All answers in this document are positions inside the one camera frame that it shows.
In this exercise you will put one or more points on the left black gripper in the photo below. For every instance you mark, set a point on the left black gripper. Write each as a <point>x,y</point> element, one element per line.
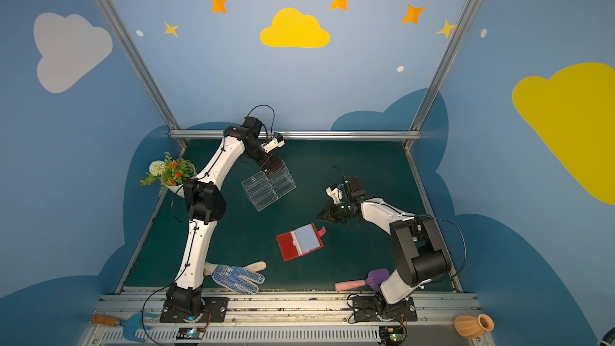
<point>268,164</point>

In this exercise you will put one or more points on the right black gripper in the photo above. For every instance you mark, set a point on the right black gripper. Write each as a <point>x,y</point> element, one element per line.
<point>334,209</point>

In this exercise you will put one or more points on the red card holder wallet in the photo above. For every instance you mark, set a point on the red card holder wallet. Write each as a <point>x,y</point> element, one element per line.
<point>300,242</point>

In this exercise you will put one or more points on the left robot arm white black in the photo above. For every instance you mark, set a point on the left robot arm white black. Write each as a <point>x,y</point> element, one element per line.
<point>206,205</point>

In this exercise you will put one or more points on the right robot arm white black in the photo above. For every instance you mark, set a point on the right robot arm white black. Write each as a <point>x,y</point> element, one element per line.
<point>418,249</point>

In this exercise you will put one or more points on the clear acrylic card organizer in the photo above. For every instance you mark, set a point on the clear acrylic card organizer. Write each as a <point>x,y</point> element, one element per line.
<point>264,189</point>

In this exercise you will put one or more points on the purple pink toy shovel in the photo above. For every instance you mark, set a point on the purple pink toy shovel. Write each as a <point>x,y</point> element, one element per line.
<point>374,280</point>

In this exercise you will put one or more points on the horizontal aluminium back bar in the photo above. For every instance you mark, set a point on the horizontal aluminium back bar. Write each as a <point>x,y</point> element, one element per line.
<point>310,135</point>

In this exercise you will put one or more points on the white pot with flowers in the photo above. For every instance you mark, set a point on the white pot with flowers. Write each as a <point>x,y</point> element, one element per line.
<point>171,173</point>

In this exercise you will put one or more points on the blue dotted work glove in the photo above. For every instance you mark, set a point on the blue dotted work glove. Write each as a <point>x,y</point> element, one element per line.
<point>241,280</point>

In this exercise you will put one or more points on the right green circuit board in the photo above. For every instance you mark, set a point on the right green circuit board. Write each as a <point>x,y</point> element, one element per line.
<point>392,336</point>

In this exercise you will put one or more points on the green circuit board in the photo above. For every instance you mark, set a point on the green circuit board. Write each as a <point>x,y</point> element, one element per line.
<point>185,334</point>
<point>392,336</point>

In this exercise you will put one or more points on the terracotta clay vase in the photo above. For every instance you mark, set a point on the terracotta clay vase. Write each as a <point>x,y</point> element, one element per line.
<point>469,326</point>

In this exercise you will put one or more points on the left green circuit board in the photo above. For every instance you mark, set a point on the left green circuit board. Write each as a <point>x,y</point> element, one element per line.
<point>185,334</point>

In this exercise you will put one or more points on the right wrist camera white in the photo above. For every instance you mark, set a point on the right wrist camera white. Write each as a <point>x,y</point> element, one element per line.
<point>336,193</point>

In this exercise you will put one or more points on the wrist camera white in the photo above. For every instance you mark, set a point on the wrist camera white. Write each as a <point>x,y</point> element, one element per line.
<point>336,193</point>
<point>273,143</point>

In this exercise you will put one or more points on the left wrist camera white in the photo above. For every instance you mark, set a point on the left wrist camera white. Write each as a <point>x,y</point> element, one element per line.
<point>273,143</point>

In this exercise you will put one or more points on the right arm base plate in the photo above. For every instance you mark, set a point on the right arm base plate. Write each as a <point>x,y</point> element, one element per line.
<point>376,309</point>

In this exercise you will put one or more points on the aluminium rail frame front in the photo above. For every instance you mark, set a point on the aluminium rail frame front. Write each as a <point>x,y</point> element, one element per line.
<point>287,318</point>

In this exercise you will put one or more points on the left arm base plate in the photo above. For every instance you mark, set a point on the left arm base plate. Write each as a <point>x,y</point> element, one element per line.
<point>211,309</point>

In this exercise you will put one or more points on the left diagonal aluminium post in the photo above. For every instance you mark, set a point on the left diagonal aluminium post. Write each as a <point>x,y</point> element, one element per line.
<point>121,32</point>

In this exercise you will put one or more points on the diagonal aluminium post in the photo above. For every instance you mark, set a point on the diagonal aluminium post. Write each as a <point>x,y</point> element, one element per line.
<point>121,32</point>
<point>464,22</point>

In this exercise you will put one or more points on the blue fork wooden handle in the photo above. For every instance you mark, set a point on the blue fork wooden handle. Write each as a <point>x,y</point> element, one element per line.
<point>130,326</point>

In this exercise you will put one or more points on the right diagonal aluminium post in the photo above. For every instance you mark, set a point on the right diagonal aluminium post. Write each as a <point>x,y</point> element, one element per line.
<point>464,22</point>

